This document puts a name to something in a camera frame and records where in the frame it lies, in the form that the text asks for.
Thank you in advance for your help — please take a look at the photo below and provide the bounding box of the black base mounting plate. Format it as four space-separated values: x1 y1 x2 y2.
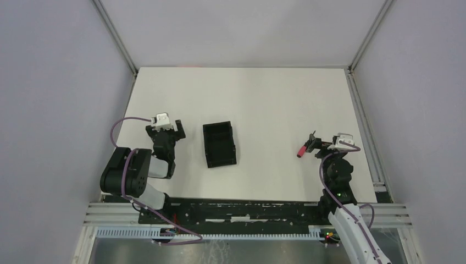
160 197 339 235

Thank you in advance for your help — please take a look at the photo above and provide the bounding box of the white slotted cable duct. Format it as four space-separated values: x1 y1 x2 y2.
96 227 324 241

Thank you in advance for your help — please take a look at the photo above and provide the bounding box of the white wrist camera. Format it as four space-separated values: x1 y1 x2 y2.
328 133 355 151
151 112 174 131

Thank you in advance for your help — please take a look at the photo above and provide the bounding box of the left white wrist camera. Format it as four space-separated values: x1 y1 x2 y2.
151 112 174 131

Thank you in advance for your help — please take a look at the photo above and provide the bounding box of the red handled screwdriver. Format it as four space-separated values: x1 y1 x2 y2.
297 131 316 158

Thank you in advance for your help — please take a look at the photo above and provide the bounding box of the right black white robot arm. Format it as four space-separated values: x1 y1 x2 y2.
297 133 391 263

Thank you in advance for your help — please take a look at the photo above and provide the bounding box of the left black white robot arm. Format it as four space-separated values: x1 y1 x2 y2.
99 117 186 210

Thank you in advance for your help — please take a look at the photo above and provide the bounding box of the black plastic bin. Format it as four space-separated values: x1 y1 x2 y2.
203 121 237 168

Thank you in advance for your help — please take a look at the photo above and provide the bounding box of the aluminium front rail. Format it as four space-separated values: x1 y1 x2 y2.
83 202 413 228

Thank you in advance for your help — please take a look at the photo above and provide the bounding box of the aluminium corner post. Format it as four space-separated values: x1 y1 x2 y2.
348 0 396 73
91 0 138 77

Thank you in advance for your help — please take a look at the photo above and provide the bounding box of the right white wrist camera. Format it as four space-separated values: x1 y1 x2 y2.
328 133 355 151

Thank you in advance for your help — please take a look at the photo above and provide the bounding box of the left aluminium corner post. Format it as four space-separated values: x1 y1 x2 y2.
91 0 138 77

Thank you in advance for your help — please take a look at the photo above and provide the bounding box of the right aluminium corner post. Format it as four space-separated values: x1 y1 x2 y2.
348 0 396 73

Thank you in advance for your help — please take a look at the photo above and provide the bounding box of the right aluminium side rail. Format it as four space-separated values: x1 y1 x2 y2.
345 67 393 203

